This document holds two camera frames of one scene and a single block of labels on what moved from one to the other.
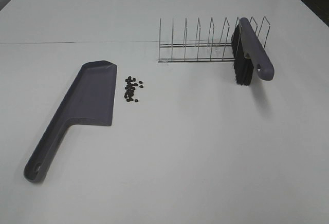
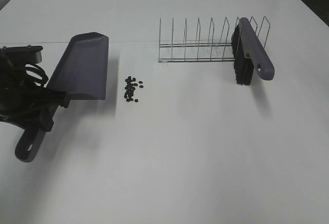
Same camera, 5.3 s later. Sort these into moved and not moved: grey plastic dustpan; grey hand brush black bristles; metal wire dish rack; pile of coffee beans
Moved: grey plastic dustpan
Not moved: grey hand brush black bristles; metal wire dish rack; pile of coffee beans
